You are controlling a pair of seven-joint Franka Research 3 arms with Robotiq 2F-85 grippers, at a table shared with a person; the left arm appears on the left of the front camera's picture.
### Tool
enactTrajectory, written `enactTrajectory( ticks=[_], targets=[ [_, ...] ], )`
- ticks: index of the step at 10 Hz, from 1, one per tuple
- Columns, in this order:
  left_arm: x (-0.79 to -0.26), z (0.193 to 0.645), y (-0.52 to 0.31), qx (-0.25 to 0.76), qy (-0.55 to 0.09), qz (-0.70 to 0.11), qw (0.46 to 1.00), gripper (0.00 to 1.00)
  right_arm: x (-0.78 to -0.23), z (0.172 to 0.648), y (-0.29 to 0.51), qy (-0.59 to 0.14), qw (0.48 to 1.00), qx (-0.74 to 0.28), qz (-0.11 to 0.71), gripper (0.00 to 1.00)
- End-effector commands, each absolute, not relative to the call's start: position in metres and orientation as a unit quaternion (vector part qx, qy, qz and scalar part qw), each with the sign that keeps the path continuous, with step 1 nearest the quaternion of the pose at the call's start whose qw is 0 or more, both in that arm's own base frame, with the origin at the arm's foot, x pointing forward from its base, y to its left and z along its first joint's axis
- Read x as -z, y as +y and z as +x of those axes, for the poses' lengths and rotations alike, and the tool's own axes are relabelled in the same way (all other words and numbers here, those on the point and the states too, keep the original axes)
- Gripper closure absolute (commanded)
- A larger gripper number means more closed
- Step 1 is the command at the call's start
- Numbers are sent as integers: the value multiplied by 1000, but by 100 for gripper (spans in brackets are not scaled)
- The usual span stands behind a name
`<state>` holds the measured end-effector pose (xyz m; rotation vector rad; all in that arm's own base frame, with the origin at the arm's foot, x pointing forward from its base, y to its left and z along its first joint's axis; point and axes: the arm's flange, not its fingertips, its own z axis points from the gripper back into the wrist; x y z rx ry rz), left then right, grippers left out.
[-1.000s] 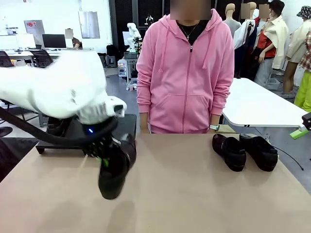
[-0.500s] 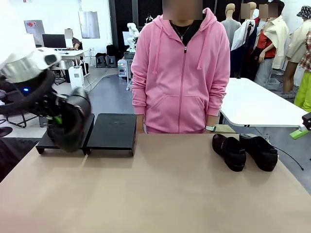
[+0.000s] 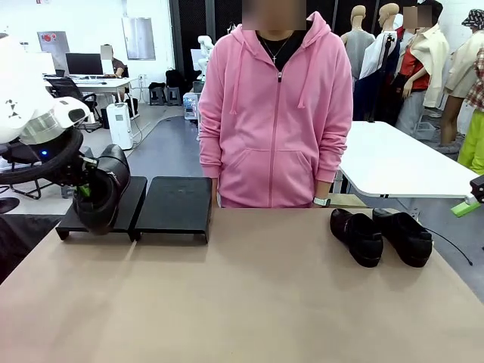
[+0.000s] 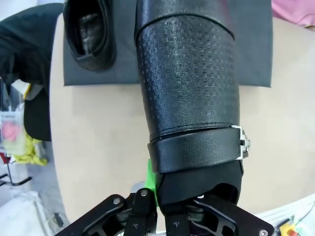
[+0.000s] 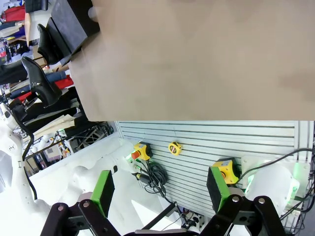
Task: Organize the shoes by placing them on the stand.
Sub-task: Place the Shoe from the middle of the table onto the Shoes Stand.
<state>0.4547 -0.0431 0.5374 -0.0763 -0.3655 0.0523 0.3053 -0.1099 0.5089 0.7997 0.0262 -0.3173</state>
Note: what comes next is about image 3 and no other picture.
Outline person in pink hoodie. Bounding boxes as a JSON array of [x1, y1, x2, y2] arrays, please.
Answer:
[[197, 10, 355, 209]]

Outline white office desk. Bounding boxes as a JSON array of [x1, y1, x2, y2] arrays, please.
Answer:
[[43, 76, 139, 114]]

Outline patterned bucket hat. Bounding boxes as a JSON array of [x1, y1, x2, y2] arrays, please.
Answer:
[[461, 9, 484, 27]]

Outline grey wall electrical box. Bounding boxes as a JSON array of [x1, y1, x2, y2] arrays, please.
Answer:
[[36, 31, 71, 54]]

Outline clear plastic storage box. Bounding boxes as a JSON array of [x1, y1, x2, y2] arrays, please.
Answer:
[[182, 92, 200, 121]]

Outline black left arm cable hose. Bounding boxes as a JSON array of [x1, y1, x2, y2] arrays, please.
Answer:
[[0, 127, 85, 187]]

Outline mannequin with beige coat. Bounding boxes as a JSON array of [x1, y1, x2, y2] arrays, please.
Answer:
[[440, 22, 484, 148]]

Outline thin black cable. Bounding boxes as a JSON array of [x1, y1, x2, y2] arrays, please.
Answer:
[[430, 229, 474, 265]]

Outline black leather loafer shoe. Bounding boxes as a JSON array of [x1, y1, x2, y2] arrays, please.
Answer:
[[71, 143, 132, 236], [372, 206, 433, 268], [329, 208, 384, 268]]

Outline mannequin with red top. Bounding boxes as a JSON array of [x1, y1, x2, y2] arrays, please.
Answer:
[[395, 6, 432, 132]]

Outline black shoe stand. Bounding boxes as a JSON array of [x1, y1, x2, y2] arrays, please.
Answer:
[[134, 176, 213, 245], [55, 175, 148, 243]]

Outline person's right forearm pink sleeve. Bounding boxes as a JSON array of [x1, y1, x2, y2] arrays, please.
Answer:
[[198, 123, 223, 179]]

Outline silver cross necklace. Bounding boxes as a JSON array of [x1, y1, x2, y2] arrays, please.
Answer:
[[260, 33, 294, 64]]

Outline white folding table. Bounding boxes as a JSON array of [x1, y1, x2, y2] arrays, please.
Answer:
[[335, 120, 482, 199]]

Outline person's left forearm pink sleeve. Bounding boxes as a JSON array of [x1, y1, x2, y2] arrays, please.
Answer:
[[315, 123, 355, 183]]

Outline grey storage bin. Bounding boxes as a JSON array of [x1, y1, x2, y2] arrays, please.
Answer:
[[413, 120, 436, 141]]

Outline metal wall panel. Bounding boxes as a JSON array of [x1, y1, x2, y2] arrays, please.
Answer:
[[121, 17, 157, 61]]

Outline neon yellow trousers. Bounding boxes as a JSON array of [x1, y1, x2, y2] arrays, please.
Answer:
[[457, 111, 484, 177]]

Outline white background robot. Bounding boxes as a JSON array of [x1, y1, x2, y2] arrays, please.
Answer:
[[191, 35, 217, 82]]

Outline seated person at desk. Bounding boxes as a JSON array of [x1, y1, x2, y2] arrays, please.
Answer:
[[99, 43, 128, 79]]

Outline black backpack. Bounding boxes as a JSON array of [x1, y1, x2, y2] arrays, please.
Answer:
[[165, 68, 183, 88]]

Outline mannequin with white navy jacket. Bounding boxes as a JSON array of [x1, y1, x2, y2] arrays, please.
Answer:
[[358, 2, 402, 122]]

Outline black mesh office chair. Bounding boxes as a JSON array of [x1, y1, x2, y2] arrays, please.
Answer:
[[48, 77, 103, 130], [0, 145, 43, 201]]

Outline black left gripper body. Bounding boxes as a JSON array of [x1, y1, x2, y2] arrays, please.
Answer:
[[55, 152, 87, 188]]

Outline black computer monitor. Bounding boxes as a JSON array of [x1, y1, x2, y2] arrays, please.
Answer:
[[65, 53, 104, 76]]

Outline mannequin with grey tank top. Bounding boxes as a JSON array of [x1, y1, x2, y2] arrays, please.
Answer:
[[339, 5, 376, 95]]

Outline mannequin with cream jacket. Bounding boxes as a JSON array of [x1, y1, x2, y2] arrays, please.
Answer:
[[410, 0, 451, 110]]

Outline red plaid garment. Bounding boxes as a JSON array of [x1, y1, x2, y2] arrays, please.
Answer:
[[464, 48, 484, 114]]

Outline white air purifier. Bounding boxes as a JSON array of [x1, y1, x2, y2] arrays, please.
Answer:
[[107, 102, 134, 151]]

